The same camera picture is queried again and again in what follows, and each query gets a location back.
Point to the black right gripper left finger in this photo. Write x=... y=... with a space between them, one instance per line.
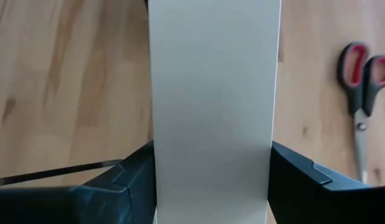
x=86 y=207

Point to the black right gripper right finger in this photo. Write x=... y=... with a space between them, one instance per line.
x=320 y=205

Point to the long black zip tie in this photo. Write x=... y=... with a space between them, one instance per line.
x=55 y=172

